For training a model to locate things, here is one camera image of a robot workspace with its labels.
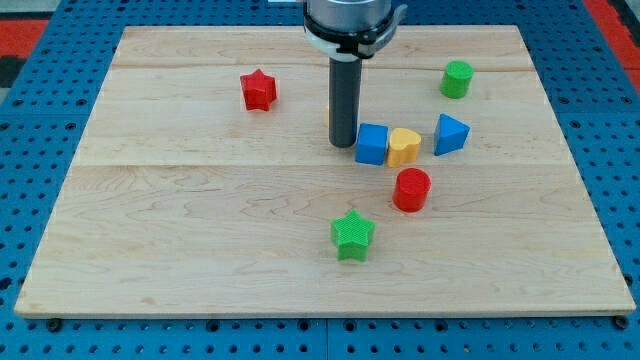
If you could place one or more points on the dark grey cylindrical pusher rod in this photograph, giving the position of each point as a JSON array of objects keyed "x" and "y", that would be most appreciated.
[{"x": 344, "y": 92}]

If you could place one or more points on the blue cube block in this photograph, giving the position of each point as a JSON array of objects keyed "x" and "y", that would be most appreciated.
[{"x": 371, "y": 144}]

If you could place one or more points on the yellow heart block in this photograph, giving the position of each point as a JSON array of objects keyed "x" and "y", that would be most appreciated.
[{"x": 404, "y": 147}]

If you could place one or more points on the red star block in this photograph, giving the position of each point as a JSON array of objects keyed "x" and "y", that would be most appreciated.
[{"x": 259, "y": 90}]

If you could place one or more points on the green cylinder block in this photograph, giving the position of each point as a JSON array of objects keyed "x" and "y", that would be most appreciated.
[{"x": 456, "y": 79}]

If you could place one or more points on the blue triangle block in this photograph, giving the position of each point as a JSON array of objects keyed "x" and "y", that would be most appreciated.
[{"x": 450, "y": 134}]

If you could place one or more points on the red cylinder block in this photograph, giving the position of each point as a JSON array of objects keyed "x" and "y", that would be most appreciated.
[{"x": 411, "y": 189}]

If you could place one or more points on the green star block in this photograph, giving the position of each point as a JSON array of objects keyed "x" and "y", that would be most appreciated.
[{"x": 352, "y": 235}]

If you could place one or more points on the light wooden board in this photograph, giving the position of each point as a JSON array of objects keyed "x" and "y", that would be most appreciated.
[{"x": 181, "y": 203}]

